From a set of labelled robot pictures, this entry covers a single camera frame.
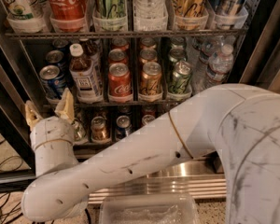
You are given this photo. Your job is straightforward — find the green lacroix can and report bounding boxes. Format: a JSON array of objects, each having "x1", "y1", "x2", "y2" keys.
[
  {"x1": 170, "y1": 36, "x2": 187, "y2": 49},
  {"x1": 167, "y1": 61, "x2": 192, "y2": 100},
  {"x1": 168, "y1": 48, "x2": 188, "y2": 65}
]

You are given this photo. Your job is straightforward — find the tea bottle behind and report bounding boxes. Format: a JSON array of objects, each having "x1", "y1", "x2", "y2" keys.
[{"x1": 79, "y1": 38, "x2": 101, "y2": 67}]

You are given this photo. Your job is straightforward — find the green lacroix can back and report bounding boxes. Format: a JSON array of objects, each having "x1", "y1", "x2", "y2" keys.
[{"x1": 170, "y1": 36, "x2": 187, "y2": 49}]

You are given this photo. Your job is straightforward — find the top wire shelf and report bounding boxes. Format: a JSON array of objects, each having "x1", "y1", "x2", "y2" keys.
[{"x1": 5, "y1": 28, "x2": 246, "y2": 40}]

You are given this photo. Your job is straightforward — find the white 7up can top shelf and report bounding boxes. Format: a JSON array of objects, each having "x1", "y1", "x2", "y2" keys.
[{"x1": 2, "y1": 0, "x2": 48, "y2": 34}]

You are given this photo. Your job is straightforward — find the clear water bottle front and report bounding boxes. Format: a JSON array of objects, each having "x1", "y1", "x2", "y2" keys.
[{"x1": 195, "y1": 44, "x2": 233, "y2": 92}]

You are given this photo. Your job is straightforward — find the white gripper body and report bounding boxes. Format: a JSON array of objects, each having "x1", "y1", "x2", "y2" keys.
[{"x1": 30, "y1": 117, "x2": 77, "y2": 175}]

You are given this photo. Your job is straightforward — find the orange can shelf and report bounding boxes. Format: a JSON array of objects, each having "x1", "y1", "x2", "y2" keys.
[
  {"x1": 171, "y1": 0, "x2": 206, "y2": 30},
  {"x1": 91, "y1": 116, "x2": 110, "y2": 143}
]

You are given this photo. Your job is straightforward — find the middle wire shelf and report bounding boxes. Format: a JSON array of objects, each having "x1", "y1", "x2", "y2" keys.
[{"x1": 42, "y1": 96, "x2": 190, "y2": 110}]

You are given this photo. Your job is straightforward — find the fridge glass door right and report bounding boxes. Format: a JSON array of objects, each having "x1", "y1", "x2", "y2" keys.
[{"x1": 233, "y1": 0, "x2": 280, "y2": 94}]

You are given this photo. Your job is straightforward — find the red coca-cola can top shelf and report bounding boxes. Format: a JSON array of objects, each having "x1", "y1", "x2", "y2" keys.
[{"x1": 49, "y1": 0, "x2": 88, "y2": 32}]

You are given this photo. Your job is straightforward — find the red coca-cola can back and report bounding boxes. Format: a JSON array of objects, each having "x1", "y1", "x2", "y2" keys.
[{"x1": 111, "y1": 37, "x2": 130, "y2": 51}]

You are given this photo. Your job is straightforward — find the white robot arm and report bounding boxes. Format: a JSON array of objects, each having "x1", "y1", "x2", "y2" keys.
[{"x1": 21, "y1": 84, "x2": 280, "y2": 224}]

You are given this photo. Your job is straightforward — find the stainless fridge base grille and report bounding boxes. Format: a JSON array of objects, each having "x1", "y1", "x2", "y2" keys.
[{"x1": 89, "y1": 157, "x2": 227, "y2": 204}]

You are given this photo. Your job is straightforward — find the orange can top shelf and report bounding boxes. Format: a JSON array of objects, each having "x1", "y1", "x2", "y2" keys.
[{"x1": 171, "y1": 0, "x2": 206, "y2": 30}]

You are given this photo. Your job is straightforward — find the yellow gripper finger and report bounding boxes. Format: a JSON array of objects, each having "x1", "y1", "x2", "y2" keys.
[
  {"x1": 55, "y1": 88, "x2": 75, "y2": 124},
  {"x1": 24, "y1": 100, "x2": 43, "y2": 130}
]

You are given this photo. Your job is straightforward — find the red can bottom shelf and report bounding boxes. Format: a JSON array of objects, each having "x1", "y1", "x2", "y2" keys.
[{"x1": 142, "y1": 115, "x2": 155, "y2": 126}]

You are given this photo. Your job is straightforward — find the clear water bottle top shelf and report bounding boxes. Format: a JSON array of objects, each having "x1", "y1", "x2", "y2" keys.
[{"x1": 133, "y1": 0, "x2": 168, "y2": 32}]

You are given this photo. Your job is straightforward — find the orange lacroix can back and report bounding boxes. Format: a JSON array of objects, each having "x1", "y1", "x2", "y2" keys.
[{"x1": 139, "y1": 37, "x2": 157, "y2": 49}]

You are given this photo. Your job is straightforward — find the blue pepsi can front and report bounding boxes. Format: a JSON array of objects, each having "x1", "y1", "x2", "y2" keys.
[{"x1": 39, "y1": 65, "x2": 67, "y2": 100}]

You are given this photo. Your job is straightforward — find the wire shelf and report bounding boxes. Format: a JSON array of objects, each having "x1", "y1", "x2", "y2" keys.
[
  {"x1": 5, "y1": 28, "x2": 246, "y2": 40},
  {"x1": 42, "y1": 96, "x2": 190, "y2": 110}
]

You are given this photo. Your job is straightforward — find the red coca-cola can front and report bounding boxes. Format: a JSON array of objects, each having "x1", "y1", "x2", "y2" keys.
[{"x1": 108, "y1": 63, "x2": 133, "y2": 103}]

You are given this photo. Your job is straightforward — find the green can top shelf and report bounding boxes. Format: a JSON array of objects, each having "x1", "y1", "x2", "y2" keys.
[{"x1": 92, "y1": 0, "x2": 128, "y2": 32}]

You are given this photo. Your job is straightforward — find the black floor cables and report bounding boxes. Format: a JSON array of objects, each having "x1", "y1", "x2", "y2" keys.
[{"x1": 0, "y1": 138, "x2": 91, "y2": 224}]

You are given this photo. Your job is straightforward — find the orange can bottom shelf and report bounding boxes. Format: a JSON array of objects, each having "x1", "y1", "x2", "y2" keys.
[{"x1": 91, "y1": 116, "x2": 110, "y2": 143}]

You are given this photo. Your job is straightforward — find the blue pepsi can back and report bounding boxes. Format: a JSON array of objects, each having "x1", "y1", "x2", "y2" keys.
[{"x1": 52, "y1": 38, "x2": 69, "y2": 54}]

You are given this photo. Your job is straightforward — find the clear plastic bin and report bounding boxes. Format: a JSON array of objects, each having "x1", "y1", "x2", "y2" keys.
[{"x1": 99, "y1": 193, "x2": 201, "y2": 224}]

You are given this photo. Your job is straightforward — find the blue pepsi can bottom shelf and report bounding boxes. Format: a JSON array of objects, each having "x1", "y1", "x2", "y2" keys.
[{"x1": 115, "y1": 115, "x2": 133, "y2": 140}]

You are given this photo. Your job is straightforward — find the green lacroix can front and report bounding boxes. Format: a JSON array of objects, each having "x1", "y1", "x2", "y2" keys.
[{"x1": 167, "y1": 61, "x2": 192, "y2": 100}]

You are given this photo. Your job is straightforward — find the brown tea bottle white cap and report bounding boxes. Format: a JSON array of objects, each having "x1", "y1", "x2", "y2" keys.
[{"x1": 69, "y1": 43, "x2": 103, "y2": 104}]

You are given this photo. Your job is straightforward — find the dark striped can top shelf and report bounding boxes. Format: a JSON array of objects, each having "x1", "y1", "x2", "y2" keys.
[{"x1": 208, "y1": 0, "x2": 245, "y2": 30}]

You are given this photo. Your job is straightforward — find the clear water bottle behind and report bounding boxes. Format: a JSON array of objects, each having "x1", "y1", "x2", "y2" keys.
[{"x1": 192, "y1": 35, "x2": 224, "y2": 75}]

